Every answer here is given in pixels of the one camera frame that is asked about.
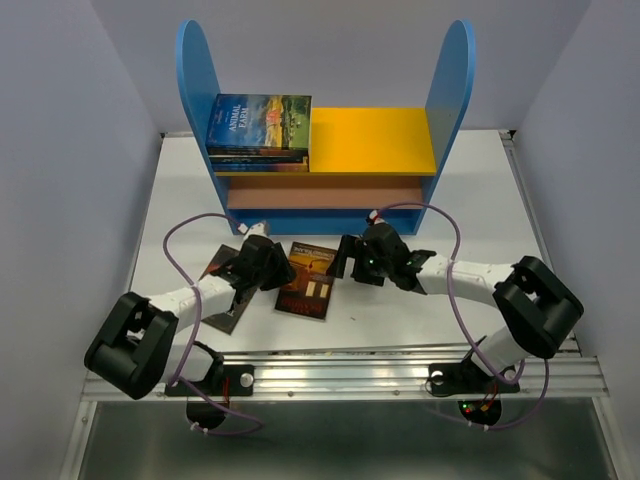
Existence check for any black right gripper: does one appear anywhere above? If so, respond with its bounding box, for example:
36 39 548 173
325 234 392 286

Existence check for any Edward Tulane orange book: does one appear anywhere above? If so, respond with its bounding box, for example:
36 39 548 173
275 242 337 321

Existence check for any Three Days to See book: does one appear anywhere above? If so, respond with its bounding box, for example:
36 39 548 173
199 245 256 335

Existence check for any Jane Eyre book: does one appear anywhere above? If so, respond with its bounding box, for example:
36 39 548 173
211 162 309 173

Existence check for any Tale of Two Cities book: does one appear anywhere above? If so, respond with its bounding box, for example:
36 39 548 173
206 146 309 157

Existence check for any Animal Farm book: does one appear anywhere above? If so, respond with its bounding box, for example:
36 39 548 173
205 94 312 150

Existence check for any Little Women floral book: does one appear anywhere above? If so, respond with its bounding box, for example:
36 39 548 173
209 155 309 165

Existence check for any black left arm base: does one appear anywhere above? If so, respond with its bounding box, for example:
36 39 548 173
164 364 263 436

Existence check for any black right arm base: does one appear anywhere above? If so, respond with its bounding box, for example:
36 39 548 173
426 360 520 427

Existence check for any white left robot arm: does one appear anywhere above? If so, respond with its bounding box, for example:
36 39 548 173
84 234 295 400

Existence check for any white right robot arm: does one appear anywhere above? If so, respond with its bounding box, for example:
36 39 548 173
327 222 584 396

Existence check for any blue yellow wooden bookshelf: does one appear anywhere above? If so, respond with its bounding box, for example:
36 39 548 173
175 20 476 235

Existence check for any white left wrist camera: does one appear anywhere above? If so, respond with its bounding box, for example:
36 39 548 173
237 220 269 239

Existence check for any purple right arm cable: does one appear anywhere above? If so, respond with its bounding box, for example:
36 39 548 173
372 202 551 432

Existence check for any aluminium mounting rail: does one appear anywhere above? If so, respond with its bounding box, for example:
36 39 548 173
82 349 611 402

